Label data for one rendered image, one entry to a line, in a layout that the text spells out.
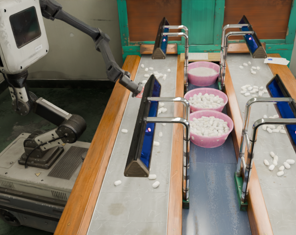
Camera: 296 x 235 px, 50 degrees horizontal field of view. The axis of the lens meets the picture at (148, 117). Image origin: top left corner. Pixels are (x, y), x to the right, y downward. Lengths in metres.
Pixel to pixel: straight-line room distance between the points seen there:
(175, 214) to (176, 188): 0.14
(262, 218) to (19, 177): 1.37
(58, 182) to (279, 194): 1.18
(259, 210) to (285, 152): 0.44
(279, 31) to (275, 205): 1.63
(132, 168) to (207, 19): 1.79
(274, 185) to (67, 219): 0.87
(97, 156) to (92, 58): 2.31
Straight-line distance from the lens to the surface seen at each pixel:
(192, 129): 1.78
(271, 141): 1.74
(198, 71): 2.44
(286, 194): 1.47
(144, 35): 2.66
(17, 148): 2.30
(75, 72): 3.92
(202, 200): 1.47
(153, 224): 1.29
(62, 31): 3.77
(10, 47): 1.62
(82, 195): 1.40
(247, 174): 1.32
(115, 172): 1.51
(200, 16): 2.59
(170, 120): 1.15
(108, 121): 1.82
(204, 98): 2.05
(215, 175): 1.59
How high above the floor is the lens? 1.74
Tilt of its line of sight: 32 degrees down
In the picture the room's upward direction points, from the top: 3 degrees counter-clockwise
